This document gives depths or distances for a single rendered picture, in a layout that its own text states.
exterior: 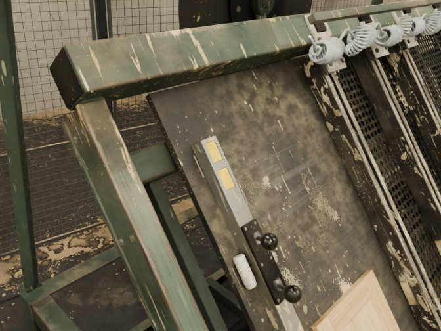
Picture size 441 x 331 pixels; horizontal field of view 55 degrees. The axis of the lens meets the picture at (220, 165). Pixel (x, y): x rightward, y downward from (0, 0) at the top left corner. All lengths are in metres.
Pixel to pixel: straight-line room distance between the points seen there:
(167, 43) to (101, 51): 0.16
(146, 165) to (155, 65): 0.23
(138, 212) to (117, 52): 0.32
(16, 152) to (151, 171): 0.52
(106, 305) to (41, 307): 1.09
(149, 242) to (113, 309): 2.00
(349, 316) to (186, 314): 0.54
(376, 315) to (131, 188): 0.84
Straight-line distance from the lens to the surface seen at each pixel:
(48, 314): 1.77
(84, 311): 2.84
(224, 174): 0.99
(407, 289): 1.52
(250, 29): 1.16
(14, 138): 1.35
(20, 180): 1.44
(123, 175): 0.84
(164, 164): 1.00
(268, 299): 1.04
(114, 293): 2.92
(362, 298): 1.32
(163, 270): 0.85
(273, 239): 0.89
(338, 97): 1.39
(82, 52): 0.86
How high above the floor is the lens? 2.05
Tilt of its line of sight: 28 degrees down
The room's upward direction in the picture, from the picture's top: 4 degrees clockwise
